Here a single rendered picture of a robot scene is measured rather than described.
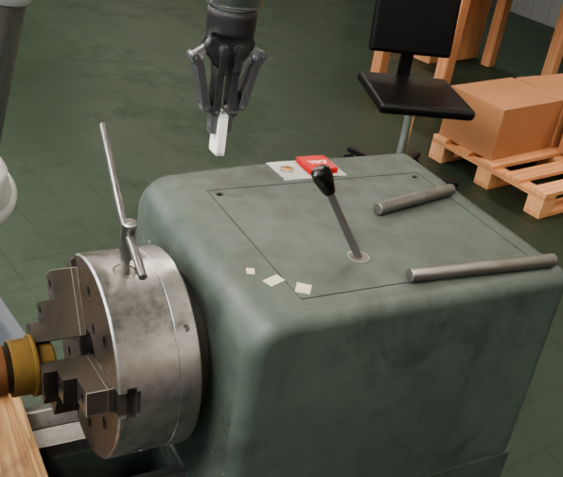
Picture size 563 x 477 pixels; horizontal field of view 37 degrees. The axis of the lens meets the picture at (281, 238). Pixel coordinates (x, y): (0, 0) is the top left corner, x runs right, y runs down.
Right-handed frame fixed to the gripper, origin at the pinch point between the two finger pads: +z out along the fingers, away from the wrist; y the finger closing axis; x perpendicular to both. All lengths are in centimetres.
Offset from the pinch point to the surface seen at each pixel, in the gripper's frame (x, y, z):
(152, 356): 25.6, 18.8, 21.7
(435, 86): -223, -235, 82
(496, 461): 35, -47, 54
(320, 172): 19.3, -7.6, -1.3
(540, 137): -222, -322, 116
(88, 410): 25.8, 27.8, 28.9
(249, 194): -1.8, -8.1, 12.8
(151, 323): 22.5, 18.1, 18.3
